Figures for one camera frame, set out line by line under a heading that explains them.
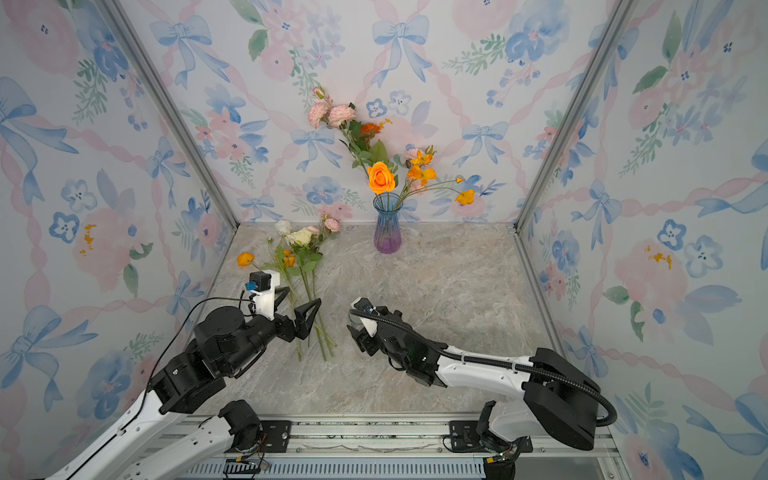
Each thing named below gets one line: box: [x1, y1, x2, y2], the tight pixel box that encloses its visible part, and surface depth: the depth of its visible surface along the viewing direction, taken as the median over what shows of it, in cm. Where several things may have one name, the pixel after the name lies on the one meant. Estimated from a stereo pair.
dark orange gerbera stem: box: [360, 119, 393, 163], surface depth 95 cm
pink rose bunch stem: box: [308, 86, 368, 177], surface depth 86 cm
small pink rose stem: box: [306, 214, 340, 242], surface depth 116 cm
